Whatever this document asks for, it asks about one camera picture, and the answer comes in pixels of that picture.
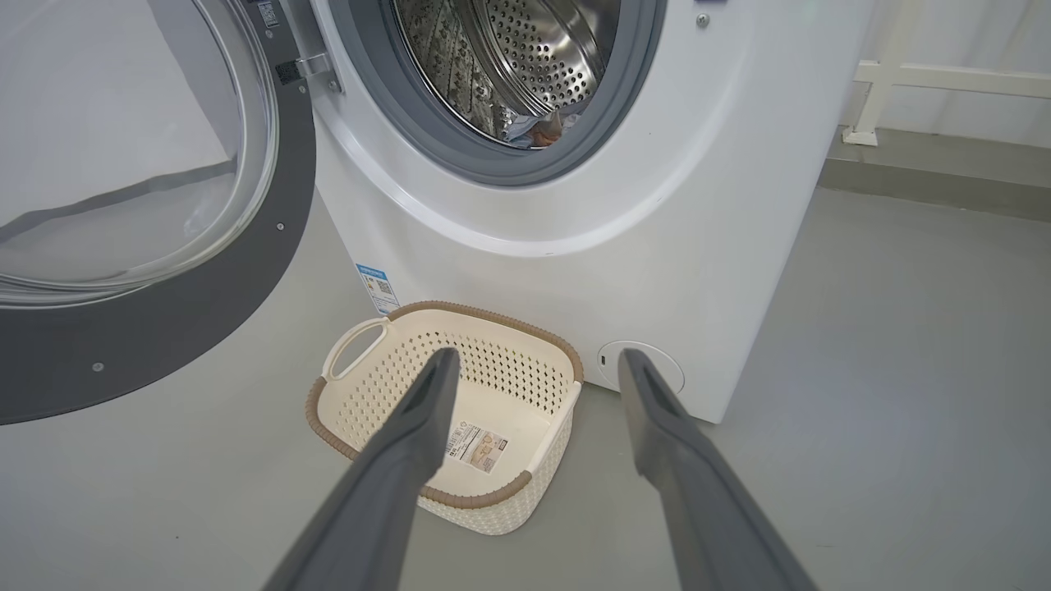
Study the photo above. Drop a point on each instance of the round white filter cover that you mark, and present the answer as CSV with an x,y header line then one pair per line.
x,y
612,365

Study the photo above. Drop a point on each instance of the cream perforated laundry basket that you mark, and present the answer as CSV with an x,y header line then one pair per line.
x,y
509,386

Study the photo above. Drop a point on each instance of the blue bear print garment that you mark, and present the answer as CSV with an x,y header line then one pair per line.
x,y
542,131

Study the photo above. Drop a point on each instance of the white basket barcode label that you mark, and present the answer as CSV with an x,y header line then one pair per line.
x,y
480,450

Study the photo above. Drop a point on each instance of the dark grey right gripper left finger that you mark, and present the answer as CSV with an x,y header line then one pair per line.
x,y
369,509

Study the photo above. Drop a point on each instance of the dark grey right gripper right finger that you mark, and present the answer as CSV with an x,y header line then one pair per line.
x,y
714,525

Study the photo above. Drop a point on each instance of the cream metal railing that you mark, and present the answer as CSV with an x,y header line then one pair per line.
x,y
944,78

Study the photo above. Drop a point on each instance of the blue energy label sticker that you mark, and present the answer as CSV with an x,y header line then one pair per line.
x,y
378,287

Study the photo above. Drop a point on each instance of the white Hisense washing machine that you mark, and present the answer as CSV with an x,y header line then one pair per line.
x,y
698,205

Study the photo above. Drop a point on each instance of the round dark glass washer door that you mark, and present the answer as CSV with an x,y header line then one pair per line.
x,y
205,320

